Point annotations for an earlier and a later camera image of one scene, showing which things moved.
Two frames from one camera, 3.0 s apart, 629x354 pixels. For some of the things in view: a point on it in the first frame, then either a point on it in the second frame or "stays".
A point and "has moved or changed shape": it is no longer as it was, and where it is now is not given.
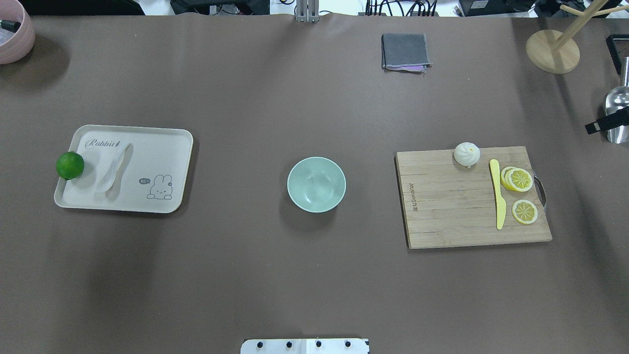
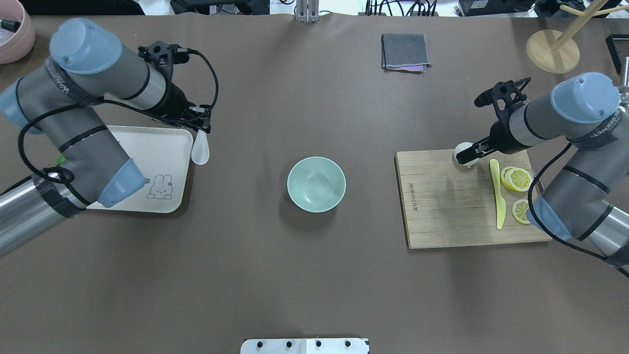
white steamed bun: [467, 154] stays
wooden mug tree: [552, 51] stays
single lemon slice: [525, 211] stays
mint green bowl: [316, 184] stays
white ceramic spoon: [107, 176] has moved or changed shape
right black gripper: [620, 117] → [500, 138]
